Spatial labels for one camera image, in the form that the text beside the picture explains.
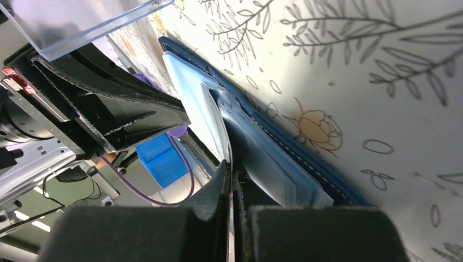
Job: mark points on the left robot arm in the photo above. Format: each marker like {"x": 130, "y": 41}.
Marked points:
{"x": 29, "y": 165}

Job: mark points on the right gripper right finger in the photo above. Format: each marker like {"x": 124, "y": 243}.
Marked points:
{"x": 266, "y": 231}

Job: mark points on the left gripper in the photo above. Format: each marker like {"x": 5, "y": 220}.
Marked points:
{"x": 85, "y": 101}

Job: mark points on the floral patterned table mat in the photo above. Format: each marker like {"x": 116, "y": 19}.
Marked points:
{"x": 373, "y": 87}

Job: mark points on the clear plastic card box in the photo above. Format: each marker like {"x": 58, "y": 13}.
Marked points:
{"x": 56, "y": 28}

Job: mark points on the navy blue card holder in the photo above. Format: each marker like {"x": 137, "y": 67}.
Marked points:
{"x": 281, "y": 167}

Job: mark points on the blue plastic bin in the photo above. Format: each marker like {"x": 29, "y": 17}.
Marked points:
{"x": 162, "y": 160}

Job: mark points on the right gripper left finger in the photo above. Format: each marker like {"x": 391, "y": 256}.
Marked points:
{"x": 197, "y": 230}

